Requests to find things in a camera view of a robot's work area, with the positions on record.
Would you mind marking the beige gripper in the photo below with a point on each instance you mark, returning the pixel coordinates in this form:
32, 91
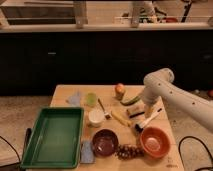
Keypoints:
148, 110

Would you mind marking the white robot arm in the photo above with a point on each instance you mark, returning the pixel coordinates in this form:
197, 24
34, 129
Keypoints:
160, 84

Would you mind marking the orange bowl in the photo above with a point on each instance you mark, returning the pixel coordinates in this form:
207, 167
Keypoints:
155, 142

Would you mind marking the purple bowl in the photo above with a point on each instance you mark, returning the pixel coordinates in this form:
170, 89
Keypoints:
104, 143

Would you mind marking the green cucumber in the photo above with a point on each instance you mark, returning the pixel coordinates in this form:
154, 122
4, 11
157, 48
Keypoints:
130, 102

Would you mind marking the bunch of dark grapes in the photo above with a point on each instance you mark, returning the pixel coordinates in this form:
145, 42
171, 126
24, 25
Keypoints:
128, 152

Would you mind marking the white cup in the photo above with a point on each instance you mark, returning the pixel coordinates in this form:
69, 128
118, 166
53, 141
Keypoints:
96, 117

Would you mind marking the green cup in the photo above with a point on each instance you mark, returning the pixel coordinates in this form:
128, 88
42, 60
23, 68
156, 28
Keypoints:
90, 99

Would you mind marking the light blue cloth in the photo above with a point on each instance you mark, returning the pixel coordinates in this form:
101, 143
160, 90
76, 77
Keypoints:
74, 100

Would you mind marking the blue sponge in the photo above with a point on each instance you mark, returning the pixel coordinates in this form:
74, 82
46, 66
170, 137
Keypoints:
87, 155

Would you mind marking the green plastic tray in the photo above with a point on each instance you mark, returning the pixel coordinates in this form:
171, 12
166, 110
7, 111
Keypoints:
55, 139

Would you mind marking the black tool beside tray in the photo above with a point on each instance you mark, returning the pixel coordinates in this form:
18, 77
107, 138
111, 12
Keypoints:
27, 137

